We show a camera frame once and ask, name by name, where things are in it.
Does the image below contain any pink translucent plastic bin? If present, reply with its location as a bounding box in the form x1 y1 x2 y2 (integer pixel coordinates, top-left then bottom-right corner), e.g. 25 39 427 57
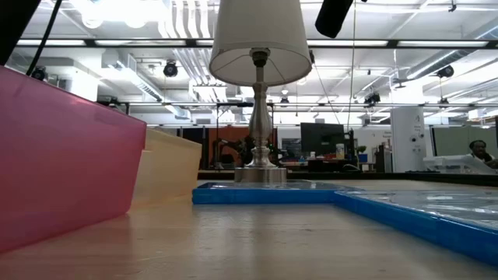
0 65 148 256

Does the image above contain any black aluminium table frame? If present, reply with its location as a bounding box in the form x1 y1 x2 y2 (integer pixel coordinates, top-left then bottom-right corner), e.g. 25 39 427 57
196 170 498 187

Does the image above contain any dark background robot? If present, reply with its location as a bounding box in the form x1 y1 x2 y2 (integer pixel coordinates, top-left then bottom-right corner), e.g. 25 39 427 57
212 135 252 170

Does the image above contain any silver table lamp white shade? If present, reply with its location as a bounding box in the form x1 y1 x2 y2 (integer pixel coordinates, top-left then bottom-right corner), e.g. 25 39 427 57
209 0 314 184

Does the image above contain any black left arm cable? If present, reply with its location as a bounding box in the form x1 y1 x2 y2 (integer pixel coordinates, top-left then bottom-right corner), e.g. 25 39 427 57
25 0 63 77

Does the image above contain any white pillar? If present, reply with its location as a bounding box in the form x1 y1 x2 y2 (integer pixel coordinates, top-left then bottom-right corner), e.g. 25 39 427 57
390 107 427 173

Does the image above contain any large blue disc case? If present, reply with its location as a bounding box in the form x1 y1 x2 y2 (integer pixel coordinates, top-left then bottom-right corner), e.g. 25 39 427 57
333 189 498 268

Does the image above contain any person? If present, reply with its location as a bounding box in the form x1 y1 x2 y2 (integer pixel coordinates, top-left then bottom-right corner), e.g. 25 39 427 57
468 139 498 170

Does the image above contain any cream plastic bin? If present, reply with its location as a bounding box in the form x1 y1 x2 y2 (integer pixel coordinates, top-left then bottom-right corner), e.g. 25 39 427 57
130 128 203 207

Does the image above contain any black monitor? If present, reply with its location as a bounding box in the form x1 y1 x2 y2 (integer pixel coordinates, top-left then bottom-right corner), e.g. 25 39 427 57
300 122 346 156

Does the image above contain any small blue disc case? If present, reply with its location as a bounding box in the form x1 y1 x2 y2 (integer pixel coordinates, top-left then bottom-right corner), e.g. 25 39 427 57
191 180 363 206

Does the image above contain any white plastic-covered table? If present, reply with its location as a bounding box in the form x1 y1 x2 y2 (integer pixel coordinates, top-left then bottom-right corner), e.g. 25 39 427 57
423 154 498 175

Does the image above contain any green partition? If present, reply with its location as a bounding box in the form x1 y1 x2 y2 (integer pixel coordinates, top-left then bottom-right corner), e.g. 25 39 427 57
430 126 498 159

